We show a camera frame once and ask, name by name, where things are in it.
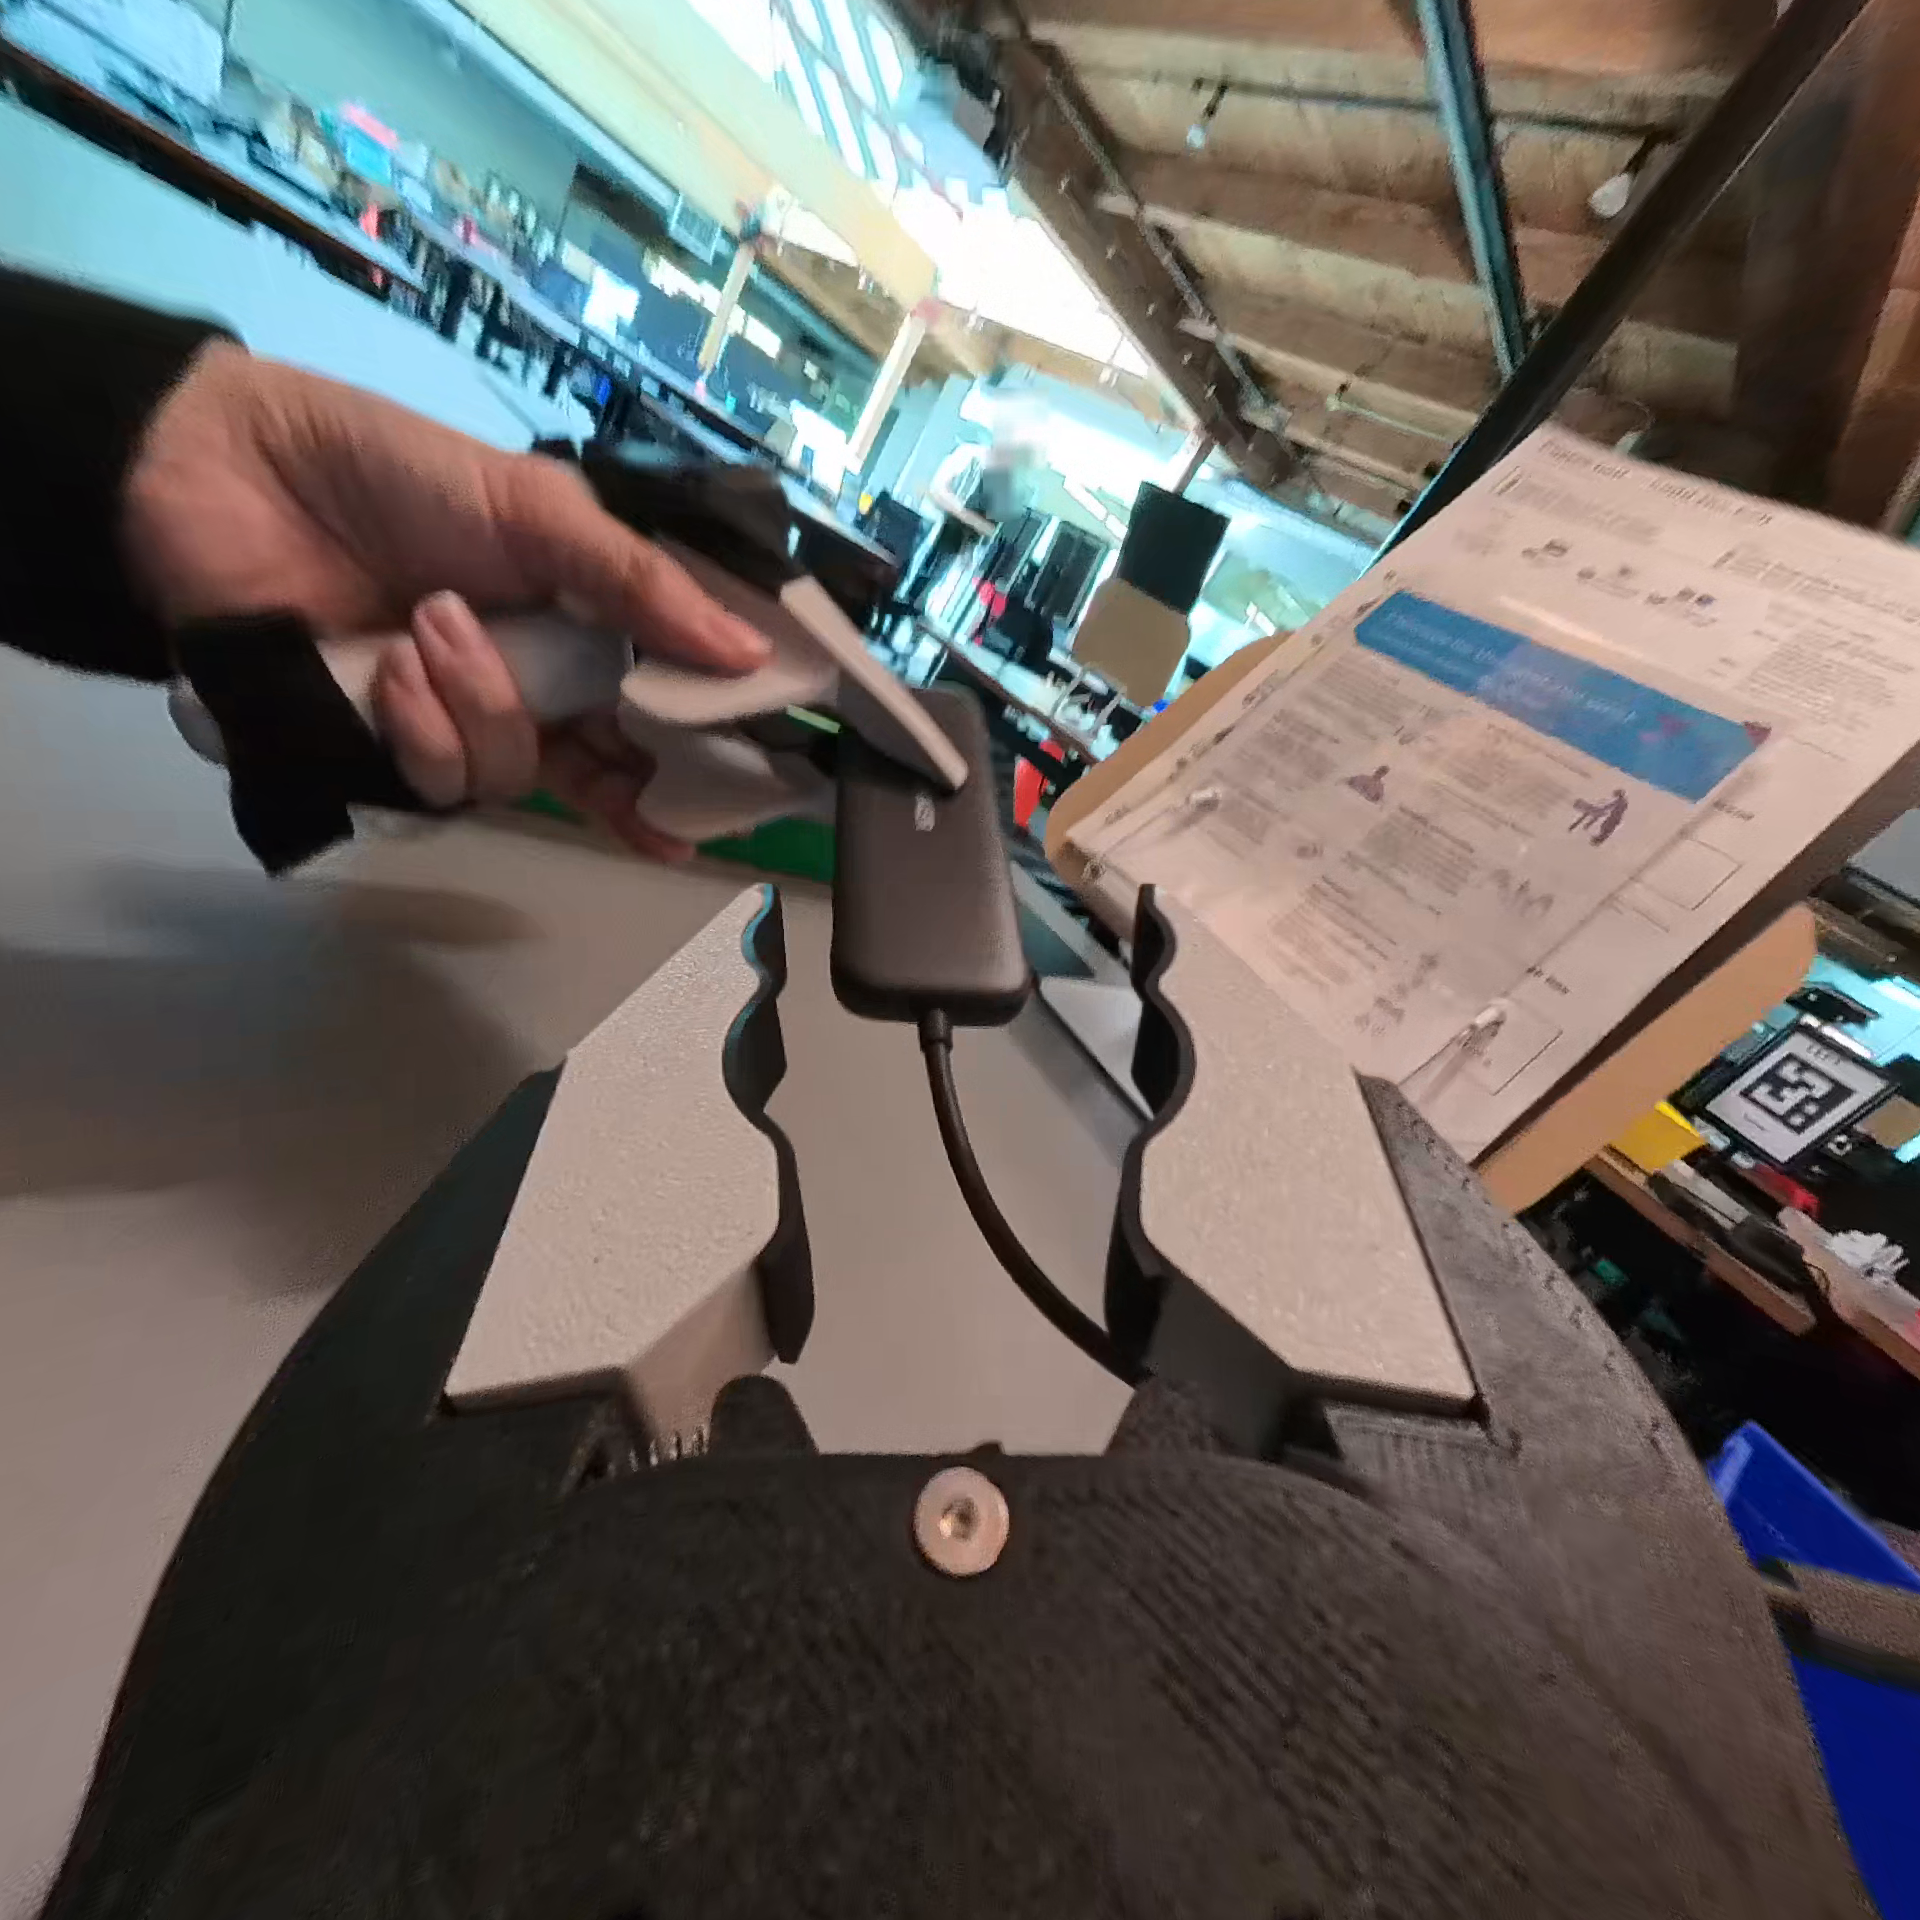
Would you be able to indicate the wooden document stand with papers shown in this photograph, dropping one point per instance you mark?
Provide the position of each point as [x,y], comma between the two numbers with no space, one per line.
[1500,781]

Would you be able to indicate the yellow plastic bin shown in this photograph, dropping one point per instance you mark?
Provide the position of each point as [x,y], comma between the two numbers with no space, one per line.
[1657,1137]

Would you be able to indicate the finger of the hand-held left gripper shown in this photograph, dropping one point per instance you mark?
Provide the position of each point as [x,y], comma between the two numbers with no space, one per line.
[721,786]
[878,690]

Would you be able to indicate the blue plastic bin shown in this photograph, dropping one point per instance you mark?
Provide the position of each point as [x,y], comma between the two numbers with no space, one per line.
[1845,1725]

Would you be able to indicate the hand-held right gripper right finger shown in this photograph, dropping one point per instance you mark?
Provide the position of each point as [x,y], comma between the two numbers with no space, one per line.
[1289,1200]

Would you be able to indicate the tan-backed chair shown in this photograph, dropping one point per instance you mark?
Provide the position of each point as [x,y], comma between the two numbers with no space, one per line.
[1133,639]

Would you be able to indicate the black-white tag sign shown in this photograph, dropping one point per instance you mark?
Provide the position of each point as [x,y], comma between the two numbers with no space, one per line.
[1799,1096]

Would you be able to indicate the black metal pole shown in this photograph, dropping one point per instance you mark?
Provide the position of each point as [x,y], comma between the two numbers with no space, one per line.
[1622,255]

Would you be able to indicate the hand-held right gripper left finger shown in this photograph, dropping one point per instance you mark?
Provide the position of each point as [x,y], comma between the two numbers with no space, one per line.
[630,1200]

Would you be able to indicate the green plastic bin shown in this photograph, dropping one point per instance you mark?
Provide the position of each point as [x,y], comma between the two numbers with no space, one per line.
[774,854]

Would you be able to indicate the wooden desk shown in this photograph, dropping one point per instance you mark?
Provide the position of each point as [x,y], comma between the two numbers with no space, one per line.
[1799,1290]

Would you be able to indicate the person's left hand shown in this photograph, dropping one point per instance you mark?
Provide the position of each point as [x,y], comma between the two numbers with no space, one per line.
[330,495]

